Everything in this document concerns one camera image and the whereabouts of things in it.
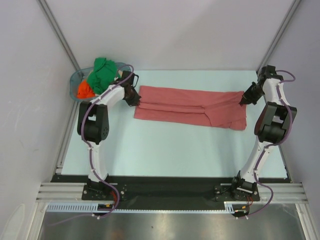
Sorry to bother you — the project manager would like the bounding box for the pink polo shirt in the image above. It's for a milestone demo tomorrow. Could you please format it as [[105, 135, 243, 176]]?
[[134, 85, 247, 131]]

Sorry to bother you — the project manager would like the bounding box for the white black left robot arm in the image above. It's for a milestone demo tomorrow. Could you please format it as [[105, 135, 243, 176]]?
[[77, 71, 141, 203]]

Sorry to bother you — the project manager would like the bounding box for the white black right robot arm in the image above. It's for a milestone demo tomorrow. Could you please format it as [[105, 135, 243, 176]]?
[[230, 65, 297, 201]]

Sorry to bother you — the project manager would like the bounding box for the beige t shirt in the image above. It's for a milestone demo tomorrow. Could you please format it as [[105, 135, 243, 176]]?
[[117, 70, 123, 78]]

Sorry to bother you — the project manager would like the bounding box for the green t shirt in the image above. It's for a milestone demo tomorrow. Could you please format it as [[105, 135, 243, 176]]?
[[86, 57, 119, 95]]

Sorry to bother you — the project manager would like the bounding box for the orange t shirt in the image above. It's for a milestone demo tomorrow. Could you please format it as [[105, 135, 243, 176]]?
[[77, 79, 96, 99]]

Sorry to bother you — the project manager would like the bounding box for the clear blue plastic bin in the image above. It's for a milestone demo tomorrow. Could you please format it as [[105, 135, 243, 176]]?
[[68, 61, 126, 103]]

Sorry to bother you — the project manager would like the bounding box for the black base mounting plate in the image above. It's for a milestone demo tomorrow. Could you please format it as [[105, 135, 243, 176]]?
[[51, 174, 292, 210]]

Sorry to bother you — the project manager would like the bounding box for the aluminium frame rail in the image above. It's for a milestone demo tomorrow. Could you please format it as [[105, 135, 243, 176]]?
[[36, 182, 308, 204]]

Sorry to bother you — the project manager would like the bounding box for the white slotted cable duct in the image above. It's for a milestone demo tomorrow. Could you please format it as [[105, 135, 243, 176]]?
[[46, 202, 239, 214]]

